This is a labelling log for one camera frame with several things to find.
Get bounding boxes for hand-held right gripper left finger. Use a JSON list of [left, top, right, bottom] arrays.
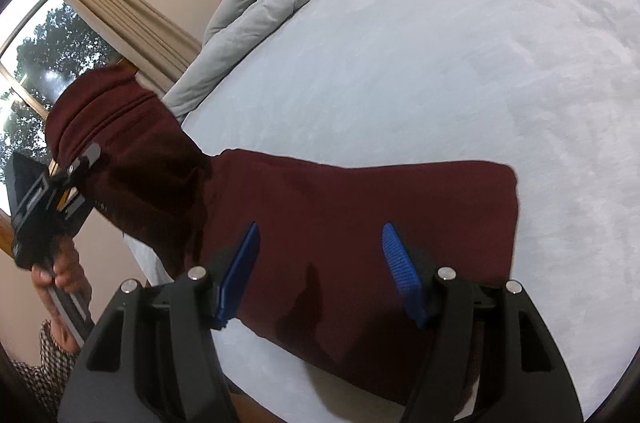
[[57, 222, 262, 423]]

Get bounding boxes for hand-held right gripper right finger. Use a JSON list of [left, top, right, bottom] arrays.
[[381, 222, 584, 423]]

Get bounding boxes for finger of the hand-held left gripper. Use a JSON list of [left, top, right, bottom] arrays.
[[50, 142, 102, 186]]

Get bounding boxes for maroon pants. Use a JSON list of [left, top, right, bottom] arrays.
[[44, 62, 522, 410]]

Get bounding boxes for person's left forearm checkered sleeve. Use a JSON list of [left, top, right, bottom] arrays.
[[7, 320, 82, 416]]

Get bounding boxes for person's left hand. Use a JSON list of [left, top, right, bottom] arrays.
[[31, 237, 94, 305]]

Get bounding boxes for wooden framed window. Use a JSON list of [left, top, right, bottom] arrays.
[[0, 0, 133, 186]]

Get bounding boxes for beige curtain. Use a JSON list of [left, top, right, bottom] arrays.
[[22, 0, 202, 100]]

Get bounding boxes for bed with light blue sheet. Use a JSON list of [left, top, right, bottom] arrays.
[[122, 0, 640, 423]]

